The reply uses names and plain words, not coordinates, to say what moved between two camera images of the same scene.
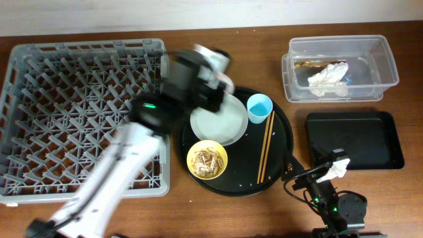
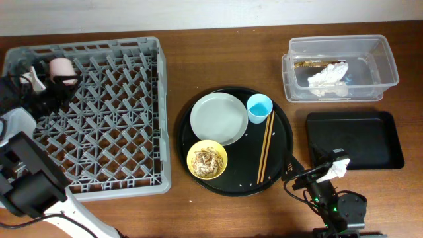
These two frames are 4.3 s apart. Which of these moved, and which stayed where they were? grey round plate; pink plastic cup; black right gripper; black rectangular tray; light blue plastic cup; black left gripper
Moved: black left gripper; pink plastic cup
Stayed: black rectangular tray; black right gripper; grey round plate; light blue plastic cup
